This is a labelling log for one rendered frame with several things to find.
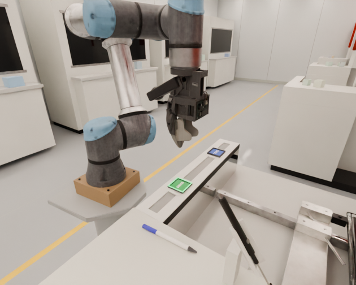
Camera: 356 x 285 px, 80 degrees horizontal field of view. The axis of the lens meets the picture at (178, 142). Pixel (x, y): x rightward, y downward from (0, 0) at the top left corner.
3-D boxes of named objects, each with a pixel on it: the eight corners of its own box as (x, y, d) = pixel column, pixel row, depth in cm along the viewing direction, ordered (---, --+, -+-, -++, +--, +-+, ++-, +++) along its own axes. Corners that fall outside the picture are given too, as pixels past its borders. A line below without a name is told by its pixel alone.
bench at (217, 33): (234, 82, 793) (241, 20, 707) (213, 90, 659) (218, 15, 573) (208, 79, 848) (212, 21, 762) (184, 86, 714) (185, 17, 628)
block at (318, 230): (328, 234, 59) (331, 227, 58) (328, 243, 56) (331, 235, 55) (296, 222, 63) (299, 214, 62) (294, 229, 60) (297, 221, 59)
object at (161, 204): (235, 170, 99) (239, 143, 93) (163, 261, 58) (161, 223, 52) (217, 164, 104) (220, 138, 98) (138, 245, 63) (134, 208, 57)
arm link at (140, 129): (117, 151, 87) (86, 14, 83) (150, 143, 94) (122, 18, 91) (126, 150, 76) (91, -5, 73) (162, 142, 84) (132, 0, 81)
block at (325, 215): (329, 216, 65) (332, 209, 64) (329, 224, 62) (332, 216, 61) (300, 206, 69) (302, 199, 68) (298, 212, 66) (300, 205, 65)
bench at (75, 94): (161, 110, 465) (157, 1, 379) (89, 138, 330) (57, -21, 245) (126, 103, 520) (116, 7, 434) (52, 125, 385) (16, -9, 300)
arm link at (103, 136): (83, 151, 82) (77, 117, 77) (117, 144, 89) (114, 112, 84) (91, 164, 73) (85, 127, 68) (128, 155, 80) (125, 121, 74)
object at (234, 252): (259, 283, 39) (272, 230, 33) (252, 303, 36) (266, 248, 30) (227, 265, 42) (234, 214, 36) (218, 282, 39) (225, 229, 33)
